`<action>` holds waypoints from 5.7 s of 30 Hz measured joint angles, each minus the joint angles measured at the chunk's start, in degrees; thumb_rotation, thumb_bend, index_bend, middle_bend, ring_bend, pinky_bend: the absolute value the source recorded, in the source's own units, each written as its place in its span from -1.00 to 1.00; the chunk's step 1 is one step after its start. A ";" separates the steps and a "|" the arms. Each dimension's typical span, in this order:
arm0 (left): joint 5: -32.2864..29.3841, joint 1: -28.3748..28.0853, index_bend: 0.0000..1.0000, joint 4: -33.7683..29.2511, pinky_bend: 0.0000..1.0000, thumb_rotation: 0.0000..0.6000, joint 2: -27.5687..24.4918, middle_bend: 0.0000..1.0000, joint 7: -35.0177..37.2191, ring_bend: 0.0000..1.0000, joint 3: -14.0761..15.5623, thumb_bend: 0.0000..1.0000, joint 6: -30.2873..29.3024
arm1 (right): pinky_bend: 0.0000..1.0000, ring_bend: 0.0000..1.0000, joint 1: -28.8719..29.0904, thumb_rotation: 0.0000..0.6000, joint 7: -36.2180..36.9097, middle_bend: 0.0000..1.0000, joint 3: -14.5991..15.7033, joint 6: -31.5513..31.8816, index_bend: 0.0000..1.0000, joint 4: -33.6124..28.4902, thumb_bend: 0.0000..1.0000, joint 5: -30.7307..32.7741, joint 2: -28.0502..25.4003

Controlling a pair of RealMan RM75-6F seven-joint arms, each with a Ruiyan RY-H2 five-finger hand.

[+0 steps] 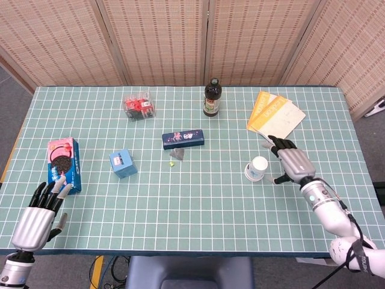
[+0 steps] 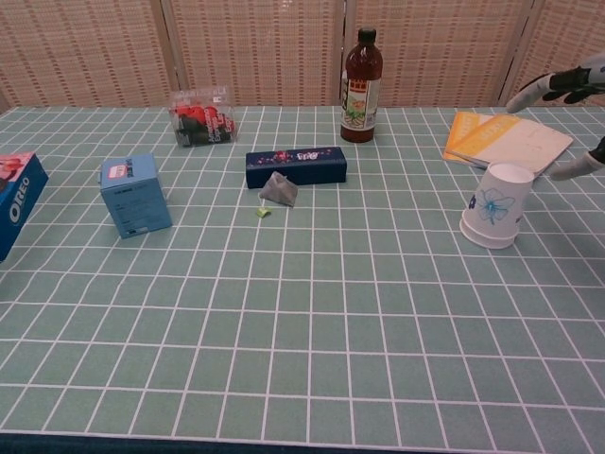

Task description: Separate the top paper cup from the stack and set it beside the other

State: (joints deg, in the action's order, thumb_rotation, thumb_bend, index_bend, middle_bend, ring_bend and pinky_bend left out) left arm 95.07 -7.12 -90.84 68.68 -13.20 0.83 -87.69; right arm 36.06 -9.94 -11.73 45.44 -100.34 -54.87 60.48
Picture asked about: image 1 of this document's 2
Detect white paper sheet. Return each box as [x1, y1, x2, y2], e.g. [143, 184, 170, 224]
[295, 256, 335, 267]

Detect small light blue box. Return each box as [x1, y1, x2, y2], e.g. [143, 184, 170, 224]
[108, 148, 139, 179]

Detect yellow white paper envelope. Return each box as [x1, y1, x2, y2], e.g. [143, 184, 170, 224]
[246, 91, 294, 132]
[251, 96, 307, 141]

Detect dark blue long box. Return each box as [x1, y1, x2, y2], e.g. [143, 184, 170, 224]
[161, 129, 206, 151]

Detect green grid table cloth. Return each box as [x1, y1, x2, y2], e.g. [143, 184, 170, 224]
[0, 85, 385, 257]

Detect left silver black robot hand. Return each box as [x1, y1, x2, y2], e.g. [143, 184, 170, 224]
[11, 175, 73, 251]

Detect white device foot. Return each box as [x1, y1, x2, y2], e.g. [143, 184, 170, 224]
[363, 98, 385, 119]

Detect dark glass bottle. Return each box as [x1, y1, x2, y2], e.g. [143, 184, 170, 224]
[203, 77, 223, 118]

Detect dark blue chair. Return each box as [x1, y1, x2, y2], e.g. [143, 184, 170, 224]
[124, 255, 255, 289]

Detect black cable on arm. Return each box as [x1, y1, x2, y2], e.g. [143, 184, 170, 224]
[309, 178, 374, 289]

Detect bamboo folding screen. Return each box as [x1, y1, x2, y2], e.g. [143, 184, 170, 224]
[0, 0, 385, 121]

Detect blue pink Oreo box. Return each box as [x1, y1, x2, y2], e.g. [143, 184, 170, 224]
[47, 137, 82, 194]

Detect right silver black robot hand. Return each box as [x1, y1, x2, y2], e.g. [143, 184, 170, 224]
[261, 135, 317, 185]

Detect black floor cables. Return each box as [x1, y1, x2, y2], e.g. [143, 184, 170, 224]
[101, 255, 131, 286]

